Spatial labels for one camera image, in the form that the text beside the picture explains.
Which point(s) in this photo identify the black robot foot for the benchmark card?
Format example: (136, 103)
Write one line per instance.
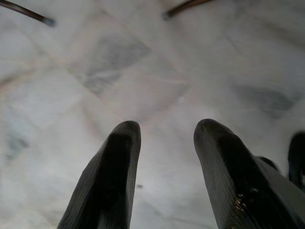
(297, 159)

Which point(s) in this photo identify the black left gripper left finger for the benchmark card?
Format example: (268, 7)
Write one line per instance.
(107, 179)

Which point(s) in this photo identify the black metal table foot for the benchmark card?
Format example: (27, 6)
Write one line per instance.
(181, 8)
(28, 13)

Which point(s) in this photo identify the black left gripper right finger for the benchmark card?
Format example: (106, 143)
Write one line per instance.
(228, 179)

